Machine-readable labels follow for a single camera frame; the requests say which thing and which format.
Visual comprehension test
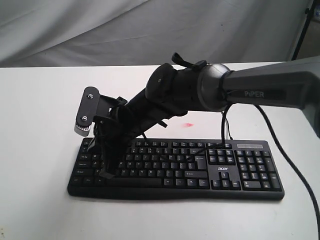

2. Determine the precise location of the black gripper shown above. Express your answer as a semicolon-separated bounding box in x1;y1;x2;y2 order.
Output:
87;97;140;179

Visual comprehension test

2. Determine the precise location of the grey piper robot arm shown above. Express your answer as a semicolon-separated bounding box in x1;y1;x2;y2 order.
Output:
94;56;320;179

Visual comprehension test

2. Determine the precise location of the black acer keyboard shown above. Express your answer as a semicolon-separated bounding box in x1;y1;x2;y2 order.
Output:
67;137;285;201

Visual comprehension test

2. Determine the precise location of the red mark on table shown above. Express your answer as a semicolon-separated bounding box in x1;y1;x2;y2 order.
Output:
183;123;194;128

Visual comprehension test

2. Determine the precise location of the grey backdrop cloth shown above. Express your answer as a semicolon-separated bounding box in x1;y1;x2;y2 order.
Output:
0;0;311;67

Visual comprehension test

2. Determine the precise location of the black tripod stand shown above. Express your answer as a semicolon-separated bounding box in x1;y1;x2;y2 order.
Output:
291;0;318;61

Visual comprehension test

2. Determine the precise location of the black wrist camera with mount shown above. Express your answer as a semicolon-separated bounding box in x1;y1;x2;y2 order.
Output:
74;86;111;137

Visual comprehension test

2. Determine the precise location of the black keyboard cable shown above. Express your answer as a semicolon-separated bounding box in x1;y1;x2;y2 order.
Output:
223;109;235;141

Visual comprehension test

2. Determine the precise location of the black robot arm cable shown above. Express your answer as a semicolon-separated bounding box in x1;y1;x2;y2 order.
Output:
142;103;320;226

